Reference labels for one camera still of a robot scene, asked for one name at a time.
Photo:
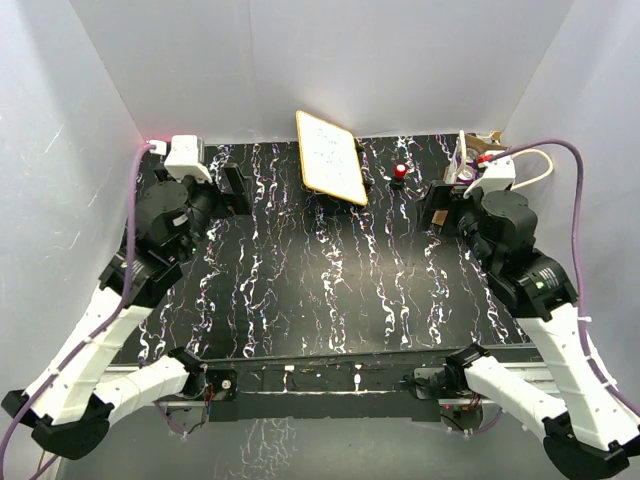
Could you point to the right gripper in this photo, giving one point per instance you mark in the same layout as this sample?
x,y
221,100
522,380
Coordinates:
x,y
439,197

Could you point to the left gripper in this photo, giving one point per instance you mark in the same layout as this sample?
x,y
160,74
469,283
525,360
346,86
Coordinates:
x,y
237,199

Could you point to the canvas tote bag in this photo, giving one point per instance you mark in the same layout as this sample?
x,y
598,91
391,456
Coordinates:
x,y
463,169

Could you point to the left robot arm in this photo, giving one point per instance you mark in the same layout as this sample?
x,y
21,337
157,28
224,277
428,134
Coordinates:
x,y
70,408

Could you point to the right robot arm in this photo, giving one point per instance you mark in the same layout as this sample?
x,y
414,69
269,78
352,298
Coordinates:
x,y
586,432

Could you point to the red emergency button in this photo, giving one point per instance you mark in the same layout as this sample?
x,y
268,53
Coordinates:
x,y
398,178

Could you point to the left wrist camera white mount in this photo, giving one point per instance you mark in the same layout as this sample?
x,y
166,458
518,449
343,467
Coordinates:
x,y
186,159

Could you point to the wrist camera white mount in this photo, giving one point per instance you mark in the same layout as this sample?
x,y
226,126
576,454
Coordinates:
x,y
497,173
186,159

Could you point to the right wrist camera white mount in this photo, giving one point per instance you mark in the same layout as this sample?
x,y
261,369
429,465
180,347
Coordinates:
x,y
497,173

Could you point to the white board with wooden frame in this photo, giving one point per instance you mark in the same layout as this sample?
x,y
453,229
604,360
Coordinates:
x,y
329,161

